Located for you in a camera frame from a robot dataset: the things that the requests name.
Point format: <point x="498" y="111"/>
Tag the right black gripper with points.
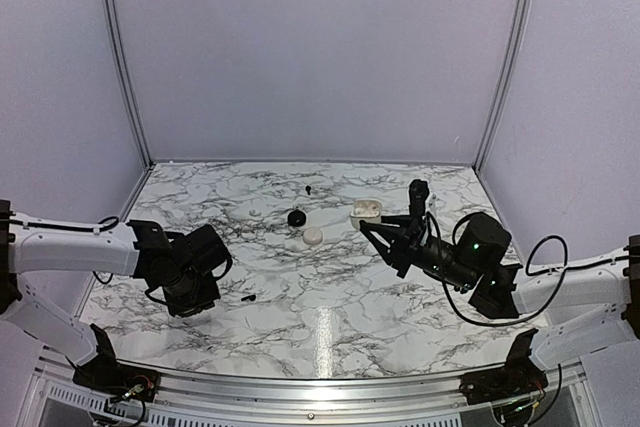
<point x="413" y="230"/>

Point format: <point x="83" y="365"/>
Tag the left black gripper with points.
<point x="211" y="293"/>

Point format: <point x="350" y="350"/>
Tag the cream oval earbud case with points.
<point x="365" y="210"/>

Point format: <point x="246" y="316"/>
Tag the black round earbud case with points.
<point x="296" y="218"/>

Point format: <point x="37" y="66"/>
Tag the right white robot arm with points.
<point x="515" y="294"/>

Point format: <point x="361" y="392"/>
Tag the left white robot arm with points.
<point x="178" y="270"/>

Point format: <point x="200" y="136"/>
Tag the pink round earbud case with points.
<point x="313" y="236"/>

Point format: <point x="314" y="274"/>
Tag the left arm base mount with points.
<point x="105" y="373"/>

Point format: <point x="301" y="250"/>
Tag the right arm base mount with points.
<point x="517" y="376"/>

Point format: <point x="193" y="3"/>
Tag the aluminium front rail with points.
<point x="199" y="399"/>

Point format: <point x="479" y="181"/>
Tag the right corner frame post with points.
<point x="499" y="98"/>

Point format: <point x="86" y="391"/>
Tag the corner frame post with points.
<point x="499" y="98"/>
<point x="125" y="82"/>

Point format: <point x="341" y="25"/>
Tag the left corner frame post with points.
<point x="125" y="82"/>

